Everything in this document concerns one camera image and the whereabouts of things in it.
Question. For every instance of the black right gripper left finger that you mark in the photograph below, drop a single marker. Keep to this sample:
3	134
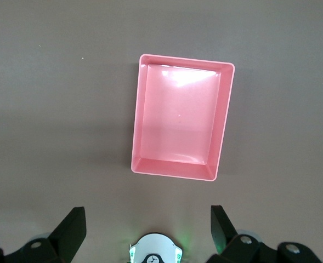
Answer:
65	238

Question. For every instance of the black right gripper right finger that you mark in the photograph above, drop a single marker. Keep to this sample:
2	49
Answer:
232	246

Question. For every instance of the pink plastic box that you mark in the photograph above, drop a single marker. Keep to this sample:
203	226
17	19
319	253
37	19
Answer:
180	117

